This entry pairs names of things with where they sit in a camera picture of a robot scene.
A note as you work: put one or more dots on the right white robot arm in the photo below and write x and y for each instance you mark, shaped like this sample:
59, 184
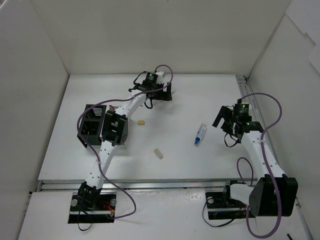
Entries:
275, 192

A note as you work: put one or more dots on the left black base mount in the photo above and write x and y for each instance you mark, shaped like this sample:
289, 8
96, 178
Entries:
103, 210

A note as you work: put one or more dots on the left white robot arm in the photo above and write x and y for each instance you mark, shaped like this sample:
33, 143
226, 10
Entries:
88, 191

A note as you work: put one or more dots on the black slatted organizer box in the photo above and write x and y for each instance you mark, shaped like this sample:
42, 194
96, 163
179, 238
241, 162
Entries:
91, 125

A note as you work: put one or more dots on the small yellow eraser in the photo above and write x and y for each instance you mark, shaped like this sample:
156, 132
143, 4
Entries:
141, 122

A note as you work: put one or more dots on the aluminium front rail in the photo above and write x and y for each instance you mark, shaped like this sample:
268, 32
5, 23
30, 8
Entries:
132, 185

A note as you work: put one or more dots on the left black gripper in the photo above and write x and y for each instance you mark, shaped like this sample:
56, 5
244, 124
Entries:
164, 93

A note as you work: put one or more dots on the beige rectangular eraser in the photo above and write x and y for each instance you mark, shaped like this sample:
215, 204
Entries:
158, 153

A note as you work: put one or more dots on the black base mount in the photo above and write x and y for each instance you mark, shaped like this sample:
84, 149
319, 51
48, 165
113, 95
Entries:
103, 210
220, 207

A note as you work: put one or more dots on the white slatted organizer box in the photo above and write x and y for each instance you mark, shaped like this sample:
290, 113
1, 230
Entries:
116, 126

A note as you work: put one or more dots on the aluminium side rail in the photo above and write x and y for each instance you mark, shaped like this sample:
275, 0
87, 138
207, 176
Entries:
245, 89

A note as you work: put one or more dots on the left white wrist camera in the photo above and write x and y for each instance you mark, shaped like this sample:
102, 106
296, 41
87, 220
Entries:
160, 77

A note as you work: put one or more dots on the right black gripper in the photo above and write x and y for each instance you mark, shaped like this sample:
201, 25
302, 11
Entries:
225, 118

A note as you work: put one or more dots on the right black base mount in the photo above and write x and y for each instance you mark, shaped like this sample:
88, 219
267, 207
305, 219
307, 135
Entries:
220, 207

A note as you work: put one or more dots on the clear blue-capped glue bottle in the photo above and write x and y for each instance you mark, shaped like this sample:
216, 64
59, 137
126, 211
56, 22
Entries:
200, 134

